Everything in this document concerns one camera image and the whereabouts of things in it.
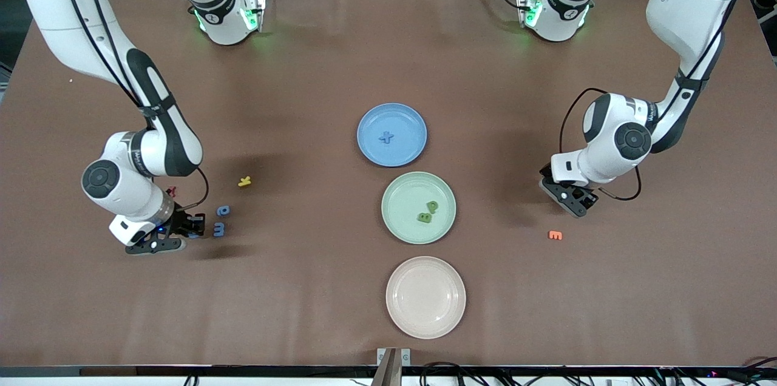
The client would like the brown table cover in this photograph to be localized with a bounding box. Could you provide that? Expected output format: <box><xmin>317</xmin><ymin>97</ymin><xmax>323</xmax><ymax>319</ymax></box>
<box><xmin>0</xmin><ymin>0</ymin><xmax>777</xmax><ymax>368</ymax></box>

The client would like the green plate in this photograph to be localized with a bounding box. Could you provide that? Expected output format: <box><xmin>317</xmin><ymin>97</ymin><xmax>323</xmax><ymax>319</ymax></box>
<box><xmin>381</xmin><ymin>171</ymin><xmax>457</xmax><ymax>245</ymax></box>

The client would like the blue plate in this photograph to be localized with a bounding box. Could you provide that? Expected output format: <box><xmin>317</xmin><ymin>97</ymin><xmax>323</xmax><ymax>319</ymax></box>
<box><xmin>357</xmin><ymin>103</ymin><xmax>428</xmax><ymax>168</ymax></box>

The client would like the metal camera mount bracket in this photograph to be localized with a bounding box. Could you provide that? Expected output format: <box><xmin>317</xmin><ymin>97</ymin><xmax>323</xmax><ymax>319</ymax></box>
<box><xmin>376</xmin><ymin>347</ymin><xmax>412</xmax><ymax>386</ymax></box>

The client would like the black looped floor cable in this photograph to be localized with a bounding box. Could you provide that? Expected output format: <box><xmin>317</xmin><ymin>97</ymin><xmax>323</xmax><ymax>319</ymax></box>
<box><xmin>420</xmin><ymin>362</ymin><xmax>486</xmax><ymax>386</ymax></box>

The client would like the beige plate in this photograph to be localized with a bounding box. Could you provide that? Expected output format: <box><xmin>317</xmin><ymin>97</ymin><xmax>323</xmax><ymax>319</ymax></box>
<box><xmin>385</xmin><ymin>256</ymin><xmax>467</xmax><ymax>339</ymax></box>

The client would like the black camera cable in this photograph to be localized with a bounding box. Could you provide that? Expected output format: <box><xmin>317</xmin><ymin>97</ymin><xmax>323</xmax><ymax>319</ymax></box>
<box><xmin>558</xmin><ymin>0</ymin><xmax>747</xmax><ymax>201</ymax></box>
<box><xmin>58</xmin><ymin>0</ymin><xmax>209</xmax><ymax>211</ymax></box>

